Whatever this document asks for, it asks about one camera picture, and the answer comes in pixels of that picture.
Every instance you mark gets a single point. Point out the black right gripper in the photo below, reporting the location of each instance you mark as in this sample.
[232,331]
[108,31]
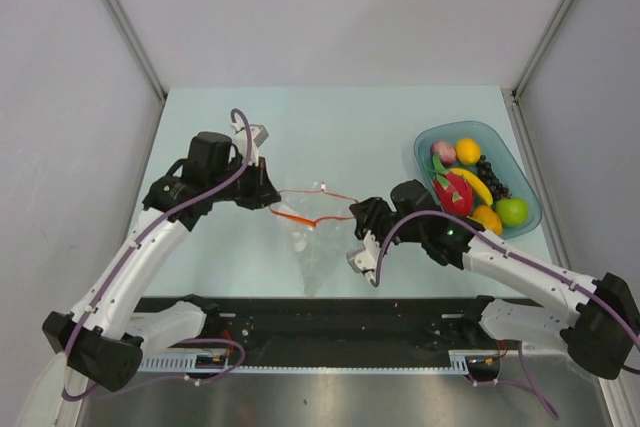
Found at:
[365,214]

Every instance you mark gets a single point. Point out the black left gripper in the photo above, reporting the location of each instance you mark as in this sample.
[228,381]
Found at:
[262,191]

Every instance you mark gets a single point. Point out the clear zip bag orange zipper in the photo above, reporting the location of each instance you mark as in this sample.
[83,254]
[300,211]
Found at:
[316,222]

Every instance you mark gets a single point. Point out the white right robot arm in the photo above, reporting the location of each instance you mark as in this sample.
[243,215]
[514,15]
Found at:
[594,321]

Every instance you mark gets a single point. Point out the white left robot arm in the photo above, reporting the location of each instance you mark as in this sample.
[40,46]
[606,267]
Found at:
[98,337]

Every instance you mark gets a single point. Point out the red dragon fruit toy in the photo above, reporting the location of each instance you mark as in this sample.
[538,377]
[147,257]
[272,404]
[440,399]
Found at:
[452,190]

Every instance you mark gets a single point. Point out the purple onion toy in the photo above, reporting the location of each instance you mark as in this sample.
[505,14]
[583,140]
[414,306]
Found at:
[445,151]

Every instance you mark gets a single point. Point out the yellow banana toy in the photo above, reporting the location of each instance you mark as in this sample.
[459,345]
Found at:
[477,185]

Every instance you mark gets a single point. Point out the yellow lemon toy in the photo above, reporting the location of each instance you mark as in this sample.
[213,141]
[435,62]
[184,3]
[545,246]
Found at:
[468,152]

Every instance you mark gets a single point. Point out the orange fruit toy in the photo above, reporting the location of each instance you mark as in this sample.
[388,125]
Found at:
[488,218]

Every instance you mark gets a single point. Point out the dark grape bunch toy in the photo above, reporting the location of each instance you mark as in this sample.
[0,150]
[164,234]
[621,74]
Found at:
[485,172]

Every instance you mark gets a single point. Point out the green apple toy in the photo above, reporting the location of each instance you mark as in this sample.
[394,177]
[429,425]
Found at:
[512,211]

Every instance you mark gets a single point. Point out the teal plastic fruit tray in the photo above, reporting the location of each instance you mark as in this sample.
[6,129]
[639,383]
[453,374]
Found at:
[496,168]

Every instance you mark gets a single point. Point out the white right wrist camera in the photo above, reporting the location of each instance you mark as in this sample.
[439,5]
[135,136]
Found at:
[364,259]

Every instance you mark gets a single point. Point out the black table edge rail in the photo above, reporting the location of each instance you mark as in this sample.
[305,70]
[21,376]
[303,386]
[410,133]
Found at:
[345,333]

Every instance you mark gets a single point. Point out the white slotted cable duct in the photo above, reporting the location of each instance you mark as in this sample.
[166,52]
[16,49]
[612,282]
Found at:
[203,363]

